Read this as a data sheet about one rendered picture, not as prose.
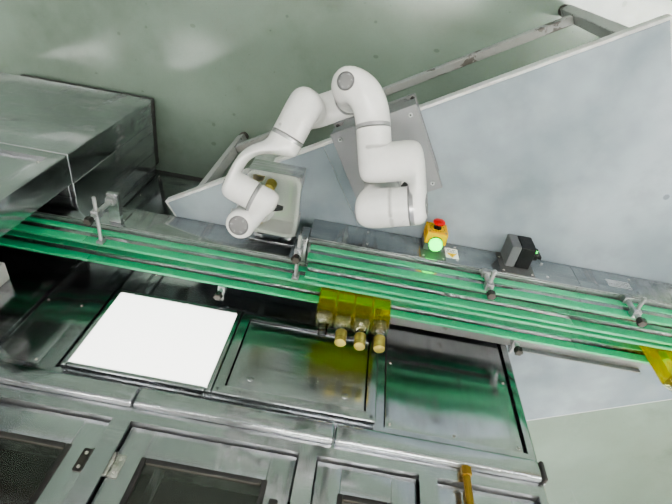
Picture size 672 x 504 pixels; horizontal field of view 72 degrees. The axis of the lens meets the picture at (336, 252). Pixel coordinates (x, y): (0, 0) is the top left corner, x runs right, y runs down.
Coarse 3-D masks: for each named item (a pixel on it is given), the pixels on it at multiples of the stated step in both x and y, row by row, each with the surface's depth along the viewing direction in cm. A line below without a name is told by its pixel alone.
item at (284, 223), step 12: (264, 180) 152; (276, 180) 152; (288, 180) 152; (276, 192) 154; (288, 192) 154; (300, 192) 146; (288, 204) 157; (276, 216) 160; (288, 216) 159; (264, 228) 156; (276, 228) 157; (288, 228) 158
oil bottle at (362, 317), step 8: (360, 296) 150; (368, 296) 151; (360, 304) 147; (368, 304) 147; (360, 312) 144; (368, 312) 144; (360, 320) 141; (368, 320) 141; (352, 328) 143; (368, 328) 141
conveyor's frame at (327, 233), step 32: (128, 224) 158; (160, 224) 160; (192, 224) 163; (320, 224) 158; (288, 256) 156; (416, 256) 150; (448, 256) 153; (480, 256) 156; (576, 288) 150; (608, 288) 152; (640, 288) 154
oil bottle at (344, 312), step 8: (344, 296) 149; (352, 296) 149; (344, 304) 146; (352, 304) 146; (336, 312) 142; (344, 312) 143; (352, 312) 143; (336, 320) 141; (344, 320) 141; (352, 320) 142; (336, 328) 143
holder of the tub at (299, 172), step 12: (252, 168) 144; (264, 168) 146; (276, 168) 147; (288, 168) 148; (300, 168) 149; (300, 180) 145; (300, 204) 156; (264, 240) 161; (276, 240) 162; (288, 240) 163
